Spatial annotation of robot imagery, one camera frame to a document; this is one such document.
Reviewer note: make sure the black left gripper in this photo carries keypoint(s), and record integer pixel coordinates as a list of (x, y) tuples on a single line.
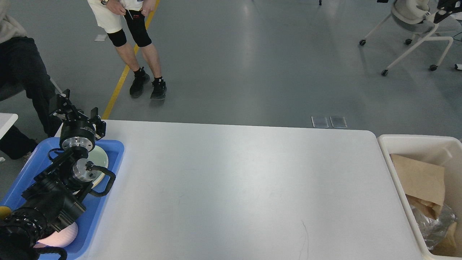
[(77, 130)]

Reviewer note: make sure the green ceramic plate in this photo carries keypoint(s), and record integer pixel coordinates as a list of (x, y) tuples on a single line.
[(98, 157)]

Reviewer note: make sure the pink ceramic mug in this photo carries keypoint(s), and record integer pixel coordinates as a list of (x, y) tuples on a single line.
[(60, 239)]

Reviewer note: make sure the dark green ceramic mug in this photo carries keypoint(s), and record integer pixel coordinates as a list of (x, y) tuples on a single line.
[(5, 211)]

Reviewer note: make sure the brown paper bag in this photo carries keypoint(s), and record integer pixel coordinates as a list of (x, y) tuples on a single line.
[(421, 184), (448, 246)]

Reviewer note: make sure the silver foil bag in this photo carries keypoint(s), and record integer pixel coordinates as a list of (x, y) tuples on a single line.
[(433, 231)]

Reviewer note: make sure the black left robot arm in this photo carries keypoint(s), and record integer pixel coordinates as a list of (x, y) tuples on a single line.
[(55, 200)]

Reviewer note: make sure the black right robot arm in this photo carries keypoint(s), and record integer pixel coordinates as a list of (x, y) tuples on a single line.
[(445, 8)]

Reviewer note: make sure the white chair near person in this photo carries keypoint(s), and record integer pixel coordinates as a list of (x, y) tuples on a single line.
[(60, 92)]

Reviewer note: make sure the person in cream sweater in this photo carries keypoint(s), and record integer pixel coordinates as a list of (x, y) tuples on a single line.
[(22, 65)]

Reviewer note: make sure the left floor socket plate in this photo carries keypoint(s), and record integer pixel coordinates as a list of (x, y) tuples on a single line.
[(320, 122)]

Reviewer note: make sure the floor socket plate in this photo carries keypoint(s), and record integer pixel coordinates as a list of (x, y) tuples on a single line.
[(320, 122), (338, 122)]

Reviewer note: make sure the right floor socket plate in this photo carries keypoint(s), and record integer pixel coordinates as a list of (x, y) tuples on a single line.
[(338, 122)]

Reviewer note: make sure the white office chair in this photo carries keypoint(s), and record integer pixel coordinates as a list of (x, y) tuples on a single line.
[(416, 17)]

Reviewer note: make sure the white plastic bin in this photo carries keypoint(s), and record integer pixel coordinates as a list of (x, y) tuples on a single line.
[(444, 151)]

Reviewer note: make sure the brown paper bag in bin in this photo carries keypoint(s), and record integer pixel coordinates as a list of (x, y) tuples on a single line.
[(448, 246)]

